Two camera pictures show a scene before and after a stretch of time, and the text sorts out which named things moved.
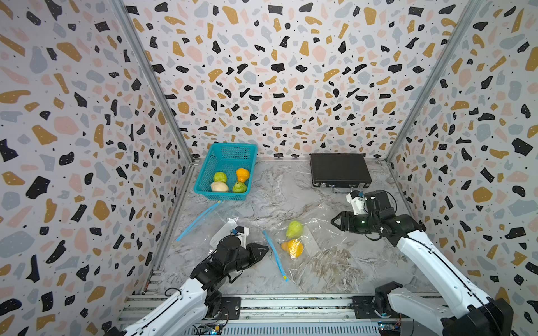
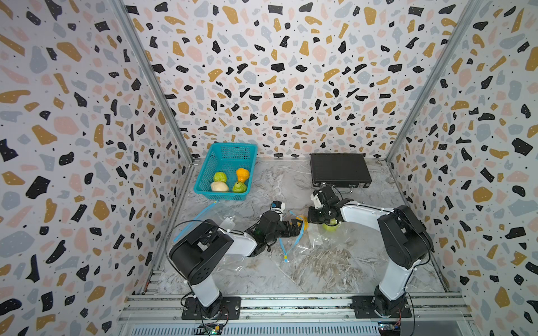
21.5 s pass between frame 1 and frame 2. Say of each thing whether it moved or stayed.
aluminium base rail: stayed
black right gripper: moved
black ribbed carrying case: stayed
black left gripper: moved
